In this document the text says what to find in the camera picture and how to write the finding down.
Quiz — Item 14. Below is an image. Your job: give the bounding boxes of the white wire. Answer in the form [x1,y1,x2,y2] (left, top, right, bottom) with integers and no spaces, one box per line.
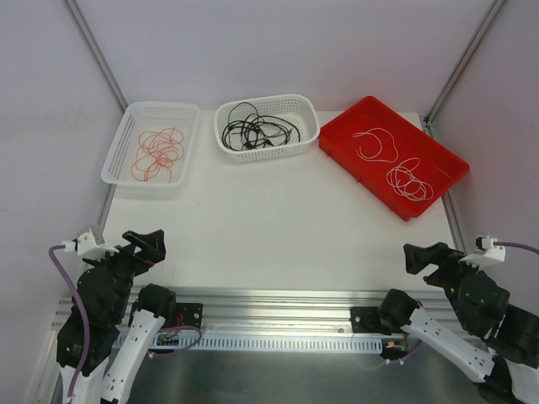
[352,127,400,162]
[386,157,435,202]

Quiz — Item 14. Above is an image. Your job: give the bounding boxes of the orange wire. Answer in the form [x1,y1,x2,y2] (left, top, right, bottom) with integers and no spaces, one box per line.
[136,128,180,169]
[130,134,178,182]
[128,125,186,182]

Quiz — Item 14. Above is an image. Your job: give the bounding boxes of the black and orange cables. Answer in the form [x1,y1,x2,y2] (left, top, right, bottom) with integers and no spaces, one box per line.
[221,120,270,152]

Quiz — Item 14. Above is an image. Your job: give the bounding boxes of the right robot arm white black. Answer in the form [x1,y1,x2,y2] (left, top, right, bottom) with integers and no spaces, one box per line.
[377,237,538,403]

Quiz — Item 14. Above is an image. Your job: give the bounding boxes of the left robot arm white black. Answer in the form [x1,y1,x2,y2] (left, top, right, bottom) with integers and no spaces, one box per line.
[48,228,177,403]

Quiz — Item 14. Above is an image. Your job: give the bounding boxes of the red plastic tray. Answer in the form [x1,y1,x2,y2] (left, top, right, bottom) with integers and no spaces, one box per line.
[319,96,469,221]

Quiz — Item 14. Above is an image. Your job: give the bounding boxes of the clear white rectangular basket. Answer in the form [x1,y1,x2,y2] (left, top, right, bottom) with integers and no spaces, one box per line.
[101,101,200,189]

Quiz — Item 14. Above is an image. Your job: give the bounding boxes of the white perforated rounded basket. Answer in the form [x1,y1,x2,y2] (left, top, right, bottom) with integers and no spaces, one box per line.
[213,94,321,163]

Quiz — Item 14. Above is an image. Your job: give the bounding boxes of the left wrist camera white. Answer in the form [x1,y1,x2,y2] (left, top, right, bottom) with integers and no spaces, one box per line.
[61,226,119,260]

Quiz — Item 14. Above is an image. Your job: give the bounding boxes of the aluminium mounting rail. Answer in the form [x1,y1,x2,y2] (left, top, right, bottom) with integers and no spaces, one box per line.
[170,287,386,337]

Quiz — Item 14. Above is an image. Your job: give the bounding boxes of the white slotted cable duct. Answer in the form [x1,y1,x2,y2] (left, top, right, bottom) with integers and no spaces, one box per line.
[113,334,383,354]

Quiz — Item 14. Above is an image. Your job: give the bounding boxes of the left aluminium frame post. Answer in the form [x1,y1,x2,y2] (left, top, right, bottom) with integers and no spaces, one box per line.
[62,0,128,112]

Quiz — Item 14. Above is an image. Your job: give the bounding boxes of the aluminium frame post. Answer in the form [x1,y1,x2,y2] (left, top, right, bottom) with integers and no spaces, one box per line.
[62,0,128,112]
[423,0,509,131]

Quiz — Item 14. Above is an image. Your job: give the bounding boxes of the right aluminium frame post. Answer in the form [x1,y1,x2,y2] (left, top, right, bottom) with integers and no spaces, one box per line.
[423,0,509,131]

